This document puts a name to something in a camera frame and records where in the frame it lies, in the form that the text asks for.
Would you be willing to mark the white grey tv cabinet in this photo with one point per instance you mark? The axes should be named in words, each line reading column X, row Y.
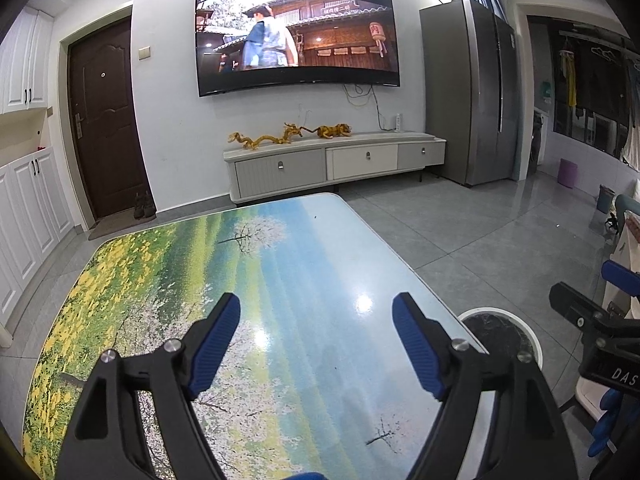
column 330, row 162

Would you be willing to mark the hanging yellow garment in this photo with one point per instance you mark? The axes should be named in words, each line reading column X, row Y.
column 569, row 80

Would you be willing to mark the wall light switch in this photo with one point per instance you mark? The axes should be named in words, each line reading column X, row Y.
column 144, row 52

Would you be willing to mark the white lower cupboard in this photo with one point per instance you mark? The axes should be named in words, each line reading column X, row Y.
column 30, row 215

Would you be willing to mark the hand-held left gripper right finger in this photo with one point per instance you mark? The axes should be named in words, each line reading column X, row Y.
column 412, row 340

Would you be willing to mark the white cupboard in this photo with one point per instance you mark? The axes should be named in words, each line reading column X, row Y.
column 30, row 215
column 25, row 60

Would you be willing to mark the grey blue bin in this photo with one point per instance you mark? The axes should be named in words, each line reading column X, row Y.
column 606, row 200

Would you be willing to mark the blue curtain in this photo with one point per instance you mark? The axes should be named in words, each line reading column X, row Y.
column 487, row 0

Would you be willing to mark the brown doormat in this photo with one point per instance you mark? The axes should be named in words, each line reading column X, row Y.
column 125, row 225

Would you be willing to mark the dark brown entrance door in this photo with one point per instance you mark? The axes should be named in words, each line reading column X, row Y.
column 107, row 120

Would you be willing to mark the white upper cupboard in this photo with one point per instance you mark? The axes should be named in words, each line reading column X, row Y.
column 25, row 60

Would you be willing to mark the white power strip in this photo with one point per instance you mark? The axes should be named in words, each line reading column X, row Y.
column 398, row 122

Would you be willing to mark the purple bin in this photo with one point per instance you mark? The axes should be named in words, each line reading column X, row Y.
column 568, row 174

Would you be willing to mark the wall-mounted television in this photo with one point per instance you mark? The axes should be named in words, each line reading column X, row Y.
column 295, row 40

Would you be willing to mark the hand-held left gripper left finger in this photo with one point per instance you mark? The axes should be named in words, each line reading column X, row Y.
column 220, row 330

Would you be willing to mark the grey double-door fridge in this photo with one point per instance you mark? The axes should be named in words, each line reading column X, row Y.
column 470, row 95

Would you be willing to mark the golden tiger ornament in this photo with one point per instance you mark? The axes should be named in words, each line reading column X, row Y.
column 334, row 131

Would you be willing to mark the pair of dark shoes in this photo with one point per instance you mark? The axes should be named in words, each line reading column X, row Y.
column 144, row 206

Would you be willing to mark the long golden dragon ornament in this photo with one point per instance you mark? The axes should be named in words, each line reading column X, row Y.
column 252, row 141

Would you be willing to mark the white trash bin black liner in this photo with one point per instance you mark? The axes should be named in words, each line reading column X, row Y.
column 500, row 335

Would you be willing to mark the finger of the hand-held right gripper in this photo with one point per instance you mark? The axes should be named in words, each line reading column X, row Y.
column 622, row 280
column 575, row 307

